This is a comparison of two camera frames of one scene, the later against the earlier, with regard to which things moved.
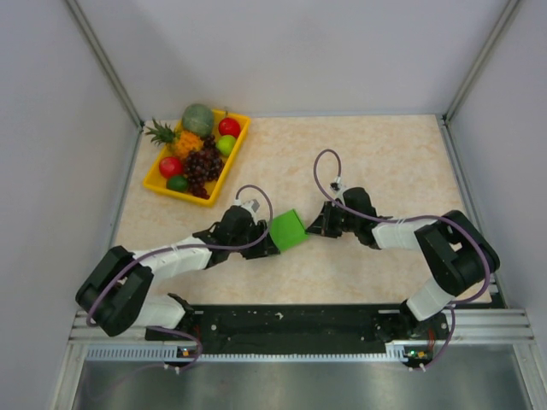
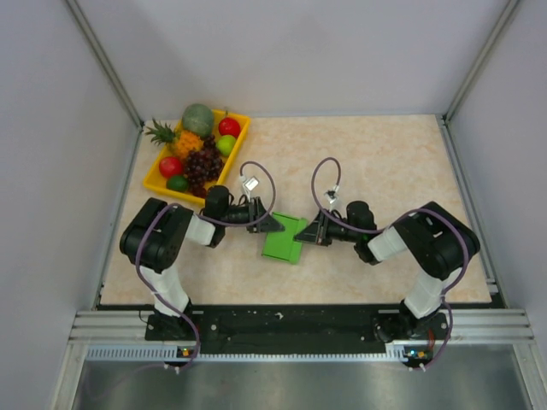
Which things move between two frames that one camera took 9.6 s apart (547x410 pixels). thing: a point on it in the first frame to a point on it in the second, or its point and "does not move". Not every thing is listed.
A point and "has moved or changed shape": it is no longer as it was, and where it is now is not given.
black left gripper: x=266 y=248 to x=268 y=224
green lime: x=177 y=183 does not move
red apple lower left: x=171 y=166 does not move
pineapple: x=183 y=142 does not move
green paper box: x=287 y=230 has moved or changed shape
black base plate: x=301 y=329 does not move
